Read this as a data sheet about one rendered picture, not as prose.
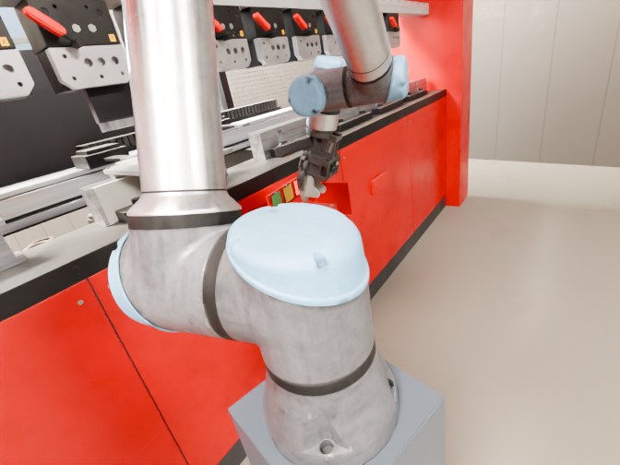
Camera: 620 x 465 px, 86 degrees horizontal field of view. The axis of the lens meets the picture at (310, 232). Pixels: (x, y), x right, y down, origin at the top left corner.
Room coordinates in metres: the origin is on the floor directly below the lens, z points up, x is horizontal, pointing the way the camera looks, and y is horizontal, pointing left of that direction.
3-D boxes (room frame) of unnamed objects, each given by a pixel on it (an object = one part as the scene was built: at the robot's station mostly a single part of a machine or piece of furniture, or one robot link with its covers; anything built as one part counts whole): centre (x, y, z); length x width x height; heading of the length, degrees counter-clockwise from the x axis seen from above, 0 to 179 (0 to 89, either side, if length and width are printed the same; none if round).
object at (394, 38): (2.08, -0.63, 1.26); 0.15 x 0.09 x 0.17; 139
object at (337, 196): (0.92, -0.02, 0.75); 0.20 x 0.16 x 0.18; 147
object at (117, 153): (1.00, 0.52, 1.01); 0.26 x 0.12 x 0.05; 49
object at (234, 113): (1.73, 0.21, 1.02); 0.44 x 0.06 x 0.04; 139
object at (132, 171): (0.79, 0.30, 1.00); 0.26 x 0.18 x 0.01; 49
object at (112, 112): (0.89, 0.41, 1.13); 0.10 x 0.02 x 0.10; 139
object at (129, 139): (1.31, 0.57, 1.02); 0.37 x 0.06 x 0.04; 139
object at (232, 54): (1.17, 0.16, 1.26); 0.15 x 0.09 x 0.17; 139
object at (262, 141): (1.85, -0.42, 0.92); 1.68 x 0.06 x 0.10; 139
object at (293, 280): (0.27, 0.02, 0.94); 0.13 x 0.12 x 0.14; 64
